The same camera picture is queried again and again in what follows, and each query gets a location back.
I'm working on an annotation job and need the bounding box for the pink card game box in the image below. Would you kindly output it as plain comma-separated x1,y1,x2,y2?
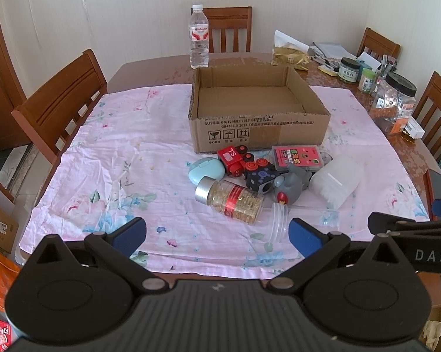
271,145,324,172

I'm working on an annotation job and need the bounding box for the wooden chair right side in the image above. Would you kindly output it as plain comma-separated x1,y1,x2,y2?
413,71,441,161

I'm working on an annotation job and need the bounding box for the correction tape dispenser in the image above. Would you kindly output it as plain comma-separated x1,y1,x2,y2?
320,151,333,165

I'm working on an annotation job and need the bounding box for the small green lid jar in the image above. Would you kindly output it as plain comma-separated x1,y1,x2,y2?
358,67,376,94

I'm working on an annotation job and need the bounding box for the open cardboard box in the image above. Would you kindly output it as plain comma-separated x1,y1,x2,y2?
189,65,331,153

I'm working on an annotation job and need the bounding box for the pink floral tablecloth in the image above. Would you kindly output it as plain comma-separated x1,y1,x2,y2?
19,84,428,279

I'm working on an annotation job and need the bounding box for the red wooden toy train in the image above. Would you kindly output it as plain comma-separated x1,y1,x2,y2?
217,145,255,177

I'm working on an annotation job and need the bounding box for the light blue oval case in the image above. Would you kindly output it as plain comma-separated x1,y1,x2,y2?
188,157,225,185

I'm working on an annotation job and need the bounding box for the clear plastic jar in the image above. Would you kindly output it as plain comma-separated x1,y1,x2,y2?
269,203,290,243

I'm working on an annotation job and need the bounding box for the capsule bottle silver cap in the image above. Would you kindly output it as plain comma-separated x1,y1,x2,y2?
195,176,264,224

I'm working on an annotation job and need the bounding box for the pen holder cup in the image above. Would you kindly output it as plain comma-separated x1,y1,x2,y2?
370,54,398,98

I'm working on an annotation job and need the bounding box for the wooden chair left side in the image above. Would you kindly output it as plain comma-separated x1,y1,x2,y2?
11,48,108,165

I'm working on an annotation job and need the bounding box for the stack of papers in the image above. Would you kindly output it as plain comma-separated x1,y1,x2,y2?
310,42,357,63

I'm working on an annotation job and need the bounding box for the wooden chair far side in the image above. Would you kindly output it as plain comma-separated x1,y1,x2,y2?
203,6,253,53

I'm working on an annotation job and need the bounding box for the small white carton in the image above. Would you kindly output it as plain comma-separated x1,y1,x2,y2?
403,116,425,140

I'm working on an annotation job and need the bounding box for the gold tissue pack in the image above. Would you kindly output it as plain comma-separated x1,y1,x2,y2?
271,29,310,72

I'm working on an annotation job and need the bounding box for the wooden chair far right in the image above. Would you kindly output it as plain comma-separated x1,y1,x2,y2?
357,27,401,60

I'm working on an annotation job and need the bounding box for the black toy train car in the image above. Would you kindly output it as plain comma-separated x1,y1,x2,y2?
244,158,281,195

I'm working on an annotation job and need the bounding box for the large clear black-lid jar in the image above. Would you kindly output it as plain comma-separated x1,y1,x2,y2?
370,72,417,135

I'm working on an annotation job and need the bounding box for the wooden chair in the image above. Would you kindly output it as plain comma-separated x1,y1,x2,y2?
203,6,253,53
11,48,108,165
413,71,441,161
357,27,401,60

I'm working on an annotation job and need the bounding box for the black smartphone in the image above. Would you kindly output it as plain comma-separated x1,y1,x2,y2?
423,169,441,221

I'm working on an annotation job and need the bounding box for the clear water bottle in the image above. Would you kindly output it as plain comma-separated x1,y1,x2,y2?
189,4,209,69

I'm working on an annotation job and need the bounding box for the white translucent plastic box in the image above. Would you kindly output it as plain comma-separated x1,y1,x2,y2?
309,155,364,210

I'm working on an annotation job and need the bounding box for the dark glass jar green label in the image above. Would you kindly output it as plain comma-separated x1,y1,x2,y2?
338,57,361,84

